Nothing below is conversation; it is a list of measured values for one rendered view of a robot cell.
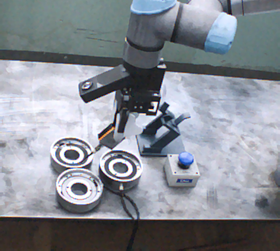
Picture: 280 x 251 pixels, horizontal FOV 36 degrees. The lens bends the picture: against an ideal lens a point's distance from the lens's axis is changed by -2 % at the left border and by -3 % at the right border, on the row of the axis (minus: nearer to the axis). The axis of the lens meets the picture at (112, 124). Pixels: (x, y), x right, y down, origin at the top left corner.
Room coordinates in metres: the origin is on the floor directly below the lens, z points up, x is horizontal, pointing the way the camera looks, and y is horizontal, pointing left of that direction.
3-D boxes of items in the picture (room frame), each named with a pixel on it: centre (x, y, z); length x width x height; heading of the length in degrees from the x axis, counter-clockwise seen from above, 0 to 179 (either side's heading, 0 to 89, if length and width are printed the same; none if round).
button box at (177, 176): (0.78, -0.20, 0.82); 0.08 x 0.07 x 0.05; 103
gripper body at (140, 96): (0.75, -0.04, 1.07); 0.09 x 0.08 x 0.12; 104
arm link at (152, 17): (0.75, -0.03, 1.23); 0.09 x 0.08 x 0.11; 86
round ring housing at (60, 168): (0.75, 0.08, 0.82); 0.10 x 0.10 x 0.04
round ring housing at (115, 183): (0.74, -0.04, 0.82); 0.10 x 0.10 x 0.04
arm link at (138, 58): (0.75, -0.03, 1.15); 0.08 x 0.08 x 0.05
